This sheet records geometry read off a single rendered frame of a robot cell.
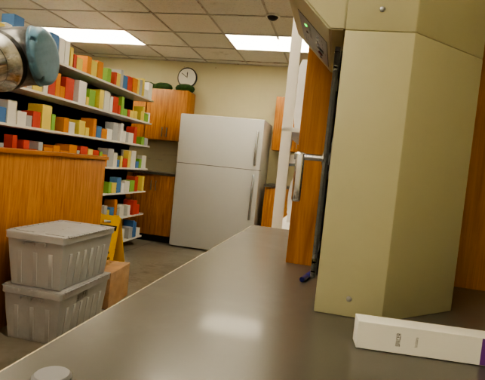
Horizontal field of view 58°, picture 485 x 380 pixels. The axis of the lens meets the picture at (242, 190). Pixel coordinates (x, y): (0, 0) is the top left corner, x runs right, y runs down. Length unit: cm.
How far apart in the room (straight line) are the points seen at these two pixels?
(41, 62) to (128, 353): 63
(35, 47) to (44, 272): 207
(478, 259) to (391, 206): 46
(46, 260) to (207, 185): 336
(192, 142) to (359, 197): 526
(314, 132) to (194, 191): 486
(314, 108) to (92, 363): 81
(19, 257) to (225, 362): 249
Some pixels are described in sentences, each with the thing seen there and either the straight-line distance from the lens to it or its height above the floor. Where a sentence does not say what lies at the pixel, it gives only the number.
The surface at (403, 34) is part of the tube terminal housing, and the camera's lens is 79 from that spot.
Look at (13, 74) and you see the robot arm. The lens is 97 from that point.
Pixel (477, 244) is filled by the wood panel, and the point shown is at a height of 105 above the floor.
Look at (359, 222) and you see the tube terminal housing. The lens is 75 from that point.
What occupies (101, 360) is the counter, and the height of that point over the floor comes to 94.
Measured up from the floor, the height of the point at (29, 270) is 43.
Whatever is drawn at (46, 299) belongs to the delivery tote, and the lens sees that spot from 292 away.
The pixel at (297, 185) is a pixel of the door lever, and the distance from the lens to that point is 80.
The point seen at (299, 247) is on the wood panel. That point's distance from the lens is 114.
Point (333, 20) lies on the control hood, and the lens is 79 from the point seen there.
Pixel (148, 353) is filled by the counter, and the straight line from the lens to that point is 57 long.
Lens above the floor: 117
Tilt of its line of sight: 3 degrees down
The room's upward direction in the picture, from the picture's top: 6 degrees clockwise
